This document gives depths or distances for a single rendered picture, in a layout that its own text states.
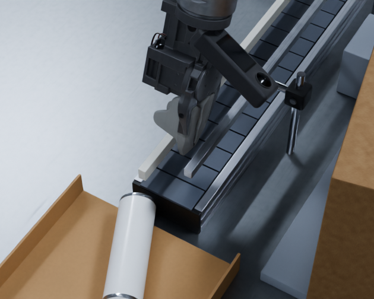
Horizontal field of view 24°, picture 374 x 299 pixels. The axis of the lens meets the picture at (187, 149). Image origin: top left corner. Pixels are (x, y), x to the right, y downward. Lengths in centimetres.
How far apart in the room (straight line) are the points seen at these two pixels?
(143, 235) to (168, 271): 6
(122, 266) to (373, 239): 33
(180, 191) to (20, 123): 31
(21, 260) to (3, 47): 43
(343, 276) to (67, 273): 37
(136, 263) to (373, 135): 36
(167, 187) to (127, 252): 12
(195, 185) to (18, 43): 45
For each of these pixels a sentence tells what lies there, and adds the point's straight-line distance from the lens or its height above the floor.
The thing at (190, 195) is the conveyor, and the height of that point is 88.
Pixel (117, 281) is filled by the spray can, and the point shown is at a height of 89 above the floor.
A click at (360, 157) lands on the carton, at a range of 93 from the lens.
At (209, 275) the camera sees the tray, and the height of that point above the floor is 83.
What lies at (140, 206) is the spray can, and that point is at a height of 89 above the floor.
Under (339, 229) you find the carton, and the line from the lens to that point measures 97.
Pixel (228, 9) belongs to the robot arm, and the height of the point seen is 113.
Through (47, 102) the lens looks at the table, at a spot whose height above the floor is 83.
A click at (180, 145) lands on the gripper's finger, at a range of 115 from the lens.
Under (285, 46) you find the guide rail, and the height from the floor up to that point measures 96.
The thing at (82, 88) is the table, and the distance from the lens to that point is 139.
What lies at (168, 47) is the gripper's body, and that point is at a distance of 111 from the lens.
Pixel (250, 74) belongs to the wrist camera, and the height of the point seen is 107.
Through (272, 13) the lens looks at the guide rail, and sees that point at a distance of 139.
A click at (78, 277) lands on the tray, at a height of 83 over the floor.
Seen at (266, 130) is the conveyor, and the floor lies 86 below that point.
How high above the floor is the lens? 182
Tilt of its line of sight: 50 degrees down
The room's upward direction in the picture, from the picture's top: straight up
